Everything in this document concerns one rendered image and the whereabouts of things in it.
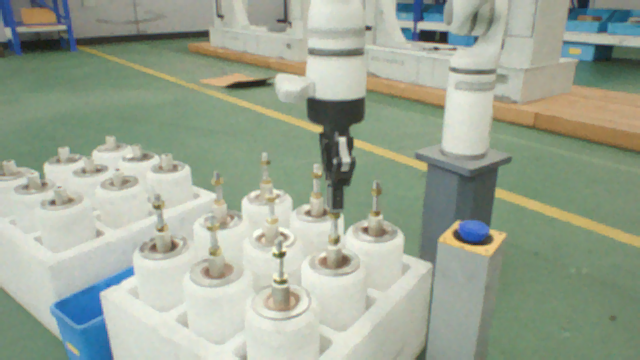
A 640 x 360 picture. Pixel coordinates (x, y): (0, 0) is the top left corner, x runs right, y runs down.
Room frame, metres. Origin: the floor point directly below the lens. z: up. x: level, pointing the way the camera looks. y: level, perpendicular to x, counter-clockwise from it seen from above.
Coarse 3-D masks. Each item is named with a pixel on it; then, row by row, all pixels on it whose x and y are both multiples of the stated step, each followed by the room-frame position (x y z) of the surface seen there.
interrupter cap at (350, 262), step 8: (312, 256) 0.62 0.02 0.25; (320, 256) 0.62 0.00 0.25; (344, 256) 0.62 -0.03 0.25; (352, 256) 0.62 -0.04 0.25; (312, 264) 0.60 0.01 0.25; (320, 264) 0.60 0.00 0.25; (344, 264) 0.60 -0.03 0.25; (352, 264) 0.60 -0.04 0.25; (320, 272) 0.57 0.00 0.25; (328, 272) 0.57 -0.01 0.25; (336, 272) 0.57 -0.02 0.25; (344, 272) 0.57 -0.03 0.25; (352, 272) 0.58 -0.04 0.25
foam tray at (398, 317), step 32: (128, 288) 0.64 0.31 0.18; (416, 288) 0.67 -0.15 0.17; (128, 320) 0.59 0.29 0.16; (160, 320) 0.56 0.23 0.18; (384, 320) 0.58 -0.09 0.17; (416, 320) 0.68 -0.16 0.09; (128, 352) 0.60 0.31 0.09; (160, 352) 0.55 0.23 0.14; (192, 352) 0.50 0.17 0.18; (224, 352) 0.50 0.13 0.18; (320, 352) 0.54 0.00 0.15; (352, 352) 0.51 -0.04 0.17; (384, 352) 0.58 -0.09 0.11; (416, 352) 0.69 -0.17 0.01
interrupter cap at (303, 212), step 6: (306, 204) 0.80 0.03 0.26; (324, 204) 0.80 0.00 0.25; (300, 210) 0.78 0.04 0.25; (306, 210) 0.78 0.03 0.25; (324, 210) 0.78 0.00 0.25; (300, 216) 0.75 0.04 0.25; (306, 216) 0.75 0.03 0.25; (312, 216) 0.76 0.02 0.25; (318, 216) 0.76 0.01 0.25; (324, 216) 0.76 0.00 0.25; (312, 222) 0.73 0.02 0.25; (318, 222) 0.73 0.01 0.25; (324, 222) 0.74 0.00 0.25
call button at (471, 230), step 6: (462, 222) 0.58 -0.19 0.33; (468, 222) 0.58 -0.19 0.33; (474, 222) 0.58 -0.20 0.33; (480, 222) 0.58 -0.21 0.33; (462, 228) 0.56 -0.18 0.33; (468, 228) 0.56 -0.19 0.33; (474, 228) 0.56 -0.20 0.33; (480, 228) 0.56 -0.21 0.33; (486, 228) 0.56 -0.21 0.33; (462, 234) 0.56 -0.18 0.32; (468, 234) 0.55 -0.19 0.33; (474, 234) 0.55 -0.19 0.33; (480, 234) 0.55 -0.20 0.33; (486, 234) 0.55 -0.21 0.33; (468, 240) 0.55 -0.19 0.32; (474, 240) 0.55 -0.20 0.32; (480, 240) 0.55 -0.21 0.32
